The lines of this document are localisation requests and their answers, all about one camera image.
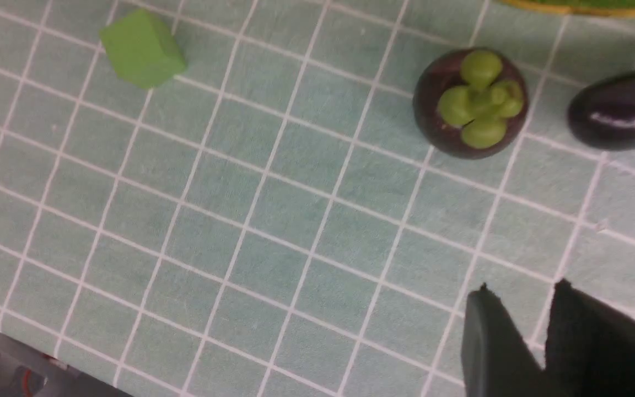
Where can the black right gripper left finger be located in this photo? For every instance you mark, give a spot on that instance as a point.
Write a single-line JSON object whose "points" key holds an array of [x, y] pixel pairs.
{"points": [[495, 359]]}

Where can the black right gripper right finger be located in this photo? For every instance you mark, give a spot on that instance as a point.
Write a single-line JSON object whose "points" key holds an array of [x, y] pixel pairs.
{"points": [[590, 347]]}

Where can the purple eggplant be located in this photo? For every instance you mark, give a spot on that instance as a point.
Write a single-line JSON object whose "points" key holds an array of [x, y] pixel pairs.
{"points": [[602, 116]]}

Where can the dark purple mangosteen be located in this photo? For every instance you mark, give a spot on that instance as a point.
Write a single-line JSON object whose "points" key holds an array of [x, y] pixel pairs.
{"points": [[471, 104]]}

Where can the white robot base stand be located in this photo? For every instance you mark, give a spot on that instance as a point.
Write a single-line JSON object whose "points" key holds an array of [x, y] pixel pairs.
{"points": [[26, 371]]}

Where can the green leaf-shaped glass plate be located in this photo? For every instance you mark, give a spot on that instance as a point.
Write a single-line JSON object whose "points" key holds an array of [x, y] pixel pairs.
{"points": [[613, 9]]}

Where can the green foam cube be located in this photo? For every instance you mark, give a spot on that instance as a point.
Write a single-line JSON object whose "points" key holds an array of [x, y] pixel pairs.
{"points": [[142, 49]]}

